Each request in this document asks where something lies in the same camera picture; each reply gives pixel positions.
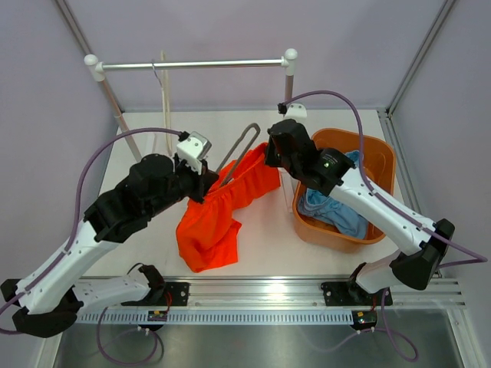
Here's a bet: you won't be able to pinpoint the aluminium mounting rail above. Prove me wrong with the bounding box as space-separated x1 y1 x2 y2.
166 277 466 310

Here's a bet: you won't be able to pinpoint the white slotted cable duct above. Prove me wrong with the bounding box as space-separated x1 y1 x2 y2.
77 309 354 326

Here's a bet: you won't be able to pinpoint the white plastic hanger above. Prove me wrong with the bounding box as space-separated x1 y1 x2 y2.
152 50 173 156

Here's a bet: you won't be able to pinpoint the orange shorts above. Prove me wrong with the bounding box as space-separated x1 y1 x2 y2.
176 143 281 273

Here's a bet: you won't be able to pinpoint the light blue shorts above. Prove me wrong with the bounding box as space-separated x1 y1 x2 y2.
297 149 371 239

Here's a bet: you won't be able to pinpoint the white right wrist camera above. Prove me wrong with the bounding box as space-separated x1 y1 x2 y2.
277 103 308 123

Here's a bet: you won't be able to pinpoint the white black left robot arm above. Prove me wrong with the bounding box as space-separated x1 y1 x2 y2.
1 154 219 338

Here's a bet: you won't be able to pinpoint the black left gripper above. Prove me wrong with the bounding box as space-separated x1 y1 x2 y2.
146 156 219 219

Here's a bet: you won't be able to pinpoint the grey hanger with metal hook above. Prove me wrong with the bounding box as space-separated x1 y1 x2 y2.
214 122 262 189

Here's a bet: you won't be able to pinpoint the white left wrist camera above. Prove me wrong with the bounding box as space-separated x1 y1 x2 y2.
176 131 212 174

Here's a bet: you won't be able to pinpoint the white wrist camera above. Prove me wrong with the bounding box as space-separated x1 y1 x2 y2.
277 103 308 123
176 131 212 174

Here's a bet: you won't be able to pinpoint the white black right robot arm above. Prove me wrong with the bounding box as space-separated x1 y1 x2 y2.
265 119 455 305

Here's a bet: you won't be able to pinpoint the silver clothes rack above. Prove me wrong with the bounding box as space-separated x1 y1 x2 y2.
83 48 299 164

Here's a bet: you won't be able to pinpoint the orange plastic basket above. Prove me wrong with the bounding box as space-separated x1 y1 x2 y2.
292 128 396 253

